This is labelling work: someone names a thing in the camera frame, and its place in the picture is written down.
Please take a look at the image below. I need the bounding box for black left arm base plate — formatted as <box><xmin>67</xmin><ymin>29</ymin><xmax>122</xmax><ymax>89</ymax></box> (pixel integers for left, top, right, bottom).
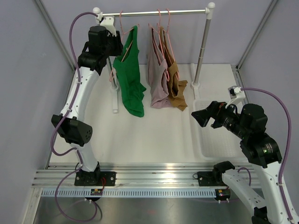
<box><xmin>74</xmin><ymin>171</ymin><xmax>117</xmax><ymax>187</ymax></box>

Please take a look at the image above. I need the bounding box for white slotted cable duct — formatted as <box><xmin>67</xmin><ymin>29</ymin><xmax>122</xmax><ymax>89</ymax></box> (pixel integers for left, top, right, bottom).
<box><xmin>42</xmin><ymin>188</ymin><xmax>216</xmax><ymax>198</ymax></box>

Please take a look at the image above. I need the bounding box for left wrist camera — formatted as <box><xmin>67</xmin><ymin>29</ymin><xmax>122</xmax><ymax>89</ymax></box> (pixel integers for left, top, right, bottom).
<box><xmin>95</xmin><ymin>13</ymin><xmax>117</xmax><ymax>37</ymax></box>

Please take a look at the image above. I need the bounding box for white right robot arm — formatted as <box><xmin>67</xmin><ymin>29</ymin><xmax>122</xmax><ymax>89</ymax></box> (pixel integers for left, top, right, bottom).
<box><xmin>191</xmin><ymin>101</ymin><xmax>299</xmax><ymax>224</ymax></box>

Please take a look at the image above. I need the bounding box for green tank top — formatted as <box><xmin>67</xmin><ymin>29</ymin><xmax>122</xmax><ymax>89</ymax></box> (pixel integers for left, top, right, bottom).
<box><xmin>116</xmin><ymin>33</ymin><xmax>146</xmax><ymax>118</ymax></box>

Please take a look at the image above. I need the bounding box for pink hanger of tan top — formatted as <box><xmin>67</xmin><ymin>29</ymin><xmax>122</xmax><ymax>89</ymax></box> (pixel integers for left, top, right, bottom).
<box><xmin>165</xmin><ymin>8</ymin><xmax>180</xmax><ymax>81</ymax></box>

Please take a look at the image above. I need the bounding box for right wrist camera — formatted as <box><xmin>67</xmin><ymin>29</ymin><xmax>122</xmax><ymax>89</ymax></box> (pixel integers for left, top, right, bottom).
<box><xmin>225</xmin><ymin>86</ymin><xmax>245</xmax><ymax>108</ymax></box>

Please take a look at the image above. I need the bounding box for aluminium front rail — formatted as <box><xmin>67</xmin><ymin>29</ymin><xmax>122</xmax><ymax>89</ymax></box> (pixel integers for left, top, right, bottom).
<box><xmin>31</xmin><ymin>163</ymin><xmax>264</xmax><ymax>189</ymax></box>

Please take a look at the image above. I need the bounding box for white plastic basket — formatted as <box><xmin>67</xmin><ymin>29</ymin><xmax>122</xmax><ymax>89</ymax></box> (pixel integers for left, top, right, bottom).
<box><xmin>192</xmin><ymin>98</ymin><xmax>252</xmax><ymax>161</ymax></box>

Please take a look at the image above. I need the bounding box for tan brown tank top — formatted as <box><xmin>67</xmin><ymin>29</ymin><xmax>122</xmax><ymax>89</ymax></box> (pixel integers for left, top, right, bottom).
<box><xmin>159</xmin><ymin>27</ymin><xmax>188</xmax><ymax>111</ymax></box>

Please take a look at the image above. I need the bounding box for mauve pink tank top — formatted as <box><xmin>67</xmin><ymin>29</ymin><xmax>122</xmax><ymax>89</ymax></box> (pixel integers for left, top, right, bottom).
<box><xmin>147</xmin><ymin>26</ymin><xmax>172</xmax><ymax>109</ymax></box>

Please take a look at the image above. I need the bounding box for pink hanger of green top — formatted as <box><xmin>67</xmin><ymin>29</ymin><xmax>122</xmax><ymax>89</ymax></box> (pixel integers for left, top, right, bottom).
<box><xmin>109</xmin><ymin>11</ymin><xmax>139</xmax><ymax>82</ymax></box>

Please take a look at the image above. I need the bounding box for pink hanger of mauve top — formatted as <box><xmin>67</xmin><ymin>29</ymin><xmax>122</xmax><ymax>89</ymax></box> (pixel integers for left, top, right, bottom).
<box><xmin>147</xmin><ymin>9</ymin><xmax>172</xmax><ymax>86</ymax></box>

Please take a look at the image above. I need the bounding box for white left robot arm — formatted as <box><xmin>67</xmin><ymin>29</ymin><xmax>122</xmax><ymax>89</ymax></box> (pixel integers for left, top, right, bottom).
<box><xmin>51</xmin><ymin>25</ymin><xmax>123</xmax><ymax>186</ymax></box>

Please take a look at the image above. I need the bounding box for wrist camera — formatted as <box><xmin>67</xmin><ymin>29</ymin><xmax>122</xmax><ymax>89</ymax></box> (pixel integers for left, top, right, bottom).
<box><xmin>225</xmin><ymin>86</ymin><xmax>245</xmax><ymax>108</ymax></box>
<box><xmin>95</xmin><ymin>13</ymin><xmax>117</xmax><ymax>37</ymax></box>

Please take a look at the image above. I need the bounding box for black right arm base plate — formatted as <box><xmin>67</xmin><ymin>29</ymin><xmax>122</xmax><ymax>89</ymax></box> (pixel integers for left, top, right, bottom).
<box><xmin>192</xmin><ymin>171</ymin><xmax>226</xmax><ymax>187</ymax></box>

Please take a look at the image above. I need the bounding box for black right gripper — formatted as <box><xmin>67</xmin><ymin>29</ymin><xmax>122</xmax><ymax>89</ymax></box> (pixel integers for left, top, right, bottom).
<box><xmin>192</xmin><ymin>99</ymin><xmax>249</xmax><ymax>139</ymax></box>

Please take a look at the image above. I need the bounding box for white clothes rack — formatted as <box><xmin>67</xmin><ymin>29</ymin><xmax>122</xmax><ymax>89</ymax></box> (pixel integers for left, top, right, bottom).
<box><xmin>93</xmin><ymin>2</ymin><xmax>215</xmax><ymax>101</ymax></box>

